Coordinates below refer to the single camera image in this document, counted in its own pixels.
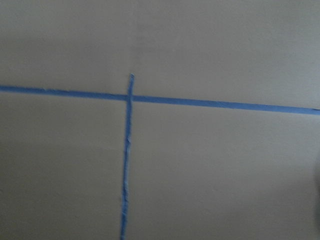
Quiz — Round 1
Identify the brown paper table cover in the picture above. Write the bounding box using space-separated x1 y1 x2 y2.
0 0 320 240

